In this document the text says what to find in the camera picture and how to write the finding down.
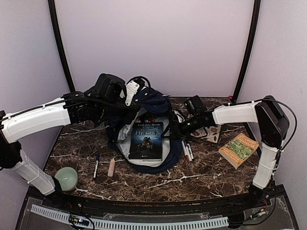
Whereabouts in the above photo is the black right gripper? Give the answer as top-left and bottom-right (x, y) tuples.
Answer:
(161, 115), (201, 139)

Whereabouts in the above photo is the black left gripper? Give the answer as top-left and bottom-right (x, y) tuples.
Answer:
(95, 99), (141, 125)

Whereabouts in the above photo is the navy blue student backpack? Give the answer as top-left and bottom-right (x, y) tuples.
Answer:
(105, 88), (182, 174)

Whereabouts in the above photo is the Wuthering Heights dark book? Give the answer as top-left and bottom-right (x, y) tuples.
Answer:
(128, 122), (164, 161)

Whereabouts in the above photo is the orange green paperback book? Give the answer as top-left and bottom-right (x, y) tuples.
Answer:
(218, 133), (259, 169)

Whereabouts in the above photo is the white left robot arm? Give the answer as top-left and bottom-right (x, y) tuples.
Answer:
(0, 91), (141, 209)

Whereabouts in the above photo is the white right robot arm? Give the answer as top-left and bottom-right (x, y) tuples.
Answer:
(169, 95), (295, 190)

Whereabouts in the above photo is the red capped white marker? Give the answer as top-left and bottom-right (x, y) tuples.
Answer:
(184, 143), (192, 163)

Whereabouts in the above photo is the purple tipped white marker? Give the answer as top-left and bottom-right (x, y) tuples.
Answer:
(181, 141), (190, 162)

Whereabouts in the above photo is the black tipped whiteboard marker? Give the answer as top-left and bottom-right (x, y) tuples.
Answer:
(187, 141), (195, 161)

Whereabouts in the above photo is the beige floral notebook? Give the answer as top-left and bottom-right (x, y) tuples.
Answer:
(190, 125), (222, 143)

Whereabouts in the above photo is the pink translucent glue bottle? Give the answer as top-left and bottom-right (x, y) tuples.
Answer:
(107, 158), (116, 177)

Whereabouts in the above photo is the pale green round bowl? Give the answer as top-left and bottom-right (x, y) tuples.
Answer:
(55, 167), (79, 192)

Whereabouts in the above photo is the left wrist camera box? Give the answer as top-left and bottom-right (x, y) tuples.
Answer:
(91, 73), (125, 100)

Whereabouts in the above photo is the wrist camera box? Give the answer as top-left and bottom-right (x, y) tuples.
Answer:
(91, 73), (125, 100)
(184, 95), (207, 116)

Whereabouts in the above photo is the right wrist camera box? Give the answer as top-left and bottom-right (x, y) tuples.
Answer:
(184, 95), (207, 116)

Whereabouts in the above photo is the white slotted cable duct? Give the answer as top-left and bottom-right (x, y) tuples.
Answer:
(30, 205), (229, 230)

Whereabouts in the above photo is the black left frame post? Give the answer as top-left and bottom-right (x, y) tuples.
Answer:
(47, 0), (75, 92)

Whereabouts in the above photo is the black frame post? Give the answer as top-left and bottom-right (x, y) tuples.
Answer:
(231, 0), (261, 103)
(47, 0), (75, 92)

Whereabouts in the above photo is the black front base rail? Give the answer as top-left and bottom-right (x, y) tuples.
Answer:
(26, 185), (286, 222)

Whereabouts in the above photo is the black right frame post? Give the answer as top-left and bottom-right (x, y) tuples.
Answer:
(231, 0), (261, 103)

